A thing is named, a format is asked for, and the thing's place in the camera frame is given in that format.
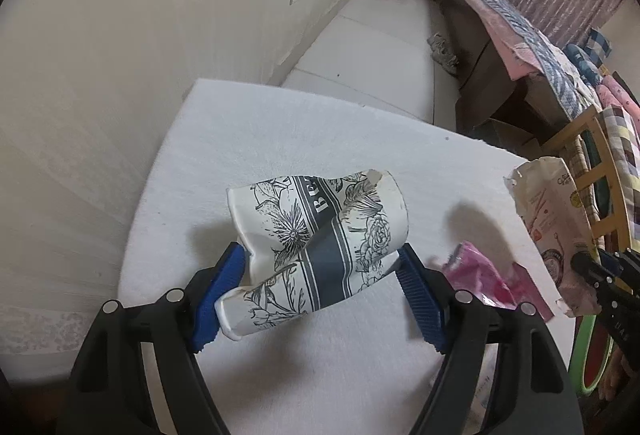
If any floral print paper cup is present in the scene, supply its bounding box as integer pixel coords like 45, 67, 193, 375
214, 169, 410, 342

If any magenta foil wrapper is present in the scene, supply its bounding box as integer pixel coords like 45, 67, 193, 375
442, 241, 555, 322

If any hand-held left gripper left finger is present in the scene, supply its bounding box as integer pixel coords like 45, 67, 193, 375
65, 241, 248, 435

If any person's right hand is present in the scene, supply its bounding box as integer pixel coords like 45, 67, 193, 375
597, 345, 638, 403

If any far bed with plaid sheet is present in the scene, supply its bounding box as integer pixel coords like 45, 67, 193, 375
447, 0, 596, 121

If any blue plaid pillow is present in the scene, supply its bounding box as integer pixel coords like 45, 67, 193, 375
585, 28, 613, 61

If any blue patterned pillow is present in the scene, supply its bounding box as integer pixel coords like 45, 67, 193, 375
562, 44, 601, 76

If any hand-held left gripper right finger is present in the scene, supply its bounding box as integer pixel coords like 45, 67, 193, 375
396, 242, 586, 435

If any pink floral quilt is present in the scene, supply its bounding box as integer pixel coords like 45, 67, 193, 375
597, 72, 640, 108

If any cardboard box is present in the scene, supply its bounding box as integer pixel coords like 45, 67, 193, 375
472, 118, 543, 161

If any white snack pouch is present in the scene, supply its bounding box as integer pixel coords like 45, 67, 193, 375
504, 156, 603, 318

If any dark bed base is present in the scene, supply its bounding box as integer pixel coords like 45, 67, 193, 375
440, 0, 573, 146

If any red basin with green rim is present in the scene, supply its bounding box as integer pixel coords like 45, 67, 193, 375
567, 312, 618, 396

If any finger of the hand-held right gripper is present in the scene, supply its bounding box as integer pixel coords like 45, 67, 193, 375
597, 247, 640, 288
571, 251, 640, 312

